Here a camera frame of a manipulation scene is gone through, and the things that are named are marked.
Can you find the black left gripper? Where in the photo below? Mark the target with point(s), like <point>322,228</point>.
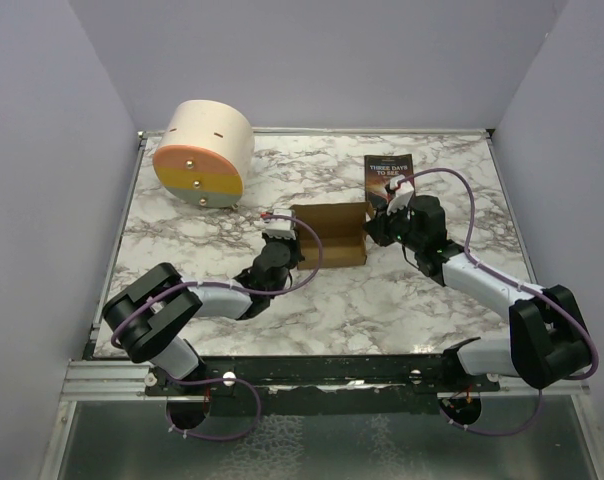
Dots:
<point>292,243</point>

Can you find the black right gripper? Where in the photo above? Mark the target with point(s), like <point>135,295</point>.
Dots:
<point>377,226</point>

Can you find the brown cardboard box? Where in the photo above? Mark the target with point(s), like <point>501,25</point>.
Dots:
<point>339,227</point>

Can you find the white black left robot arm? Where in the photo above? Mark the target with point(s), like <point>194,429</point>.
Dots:
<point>148,315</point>

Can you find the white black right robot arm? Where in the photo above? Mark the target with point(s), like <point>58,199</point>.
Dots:
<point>547,339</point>

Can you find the dark book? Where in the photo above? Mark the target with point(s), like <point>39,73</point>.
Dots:
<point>378,172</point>

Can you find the cream cylindrical container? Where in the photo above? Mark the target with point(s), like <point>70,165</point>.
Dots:
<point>204,157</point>

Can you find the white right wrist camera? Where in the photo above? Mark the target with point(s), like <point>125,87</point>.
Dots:
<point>401,191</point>

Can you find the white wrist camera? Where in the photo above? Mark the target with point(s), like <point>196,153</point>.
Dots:
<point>279,224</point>
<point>401,191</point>

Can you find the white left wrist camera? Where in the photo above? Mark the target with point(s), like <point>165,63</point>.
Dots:
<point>279,224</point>

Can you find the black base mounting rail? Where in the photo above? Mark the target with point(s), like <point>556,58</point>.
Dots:
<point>318,385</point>

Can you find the aluminium frame rail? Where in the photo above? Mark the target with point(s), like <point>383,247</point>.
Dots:
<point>109,380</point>

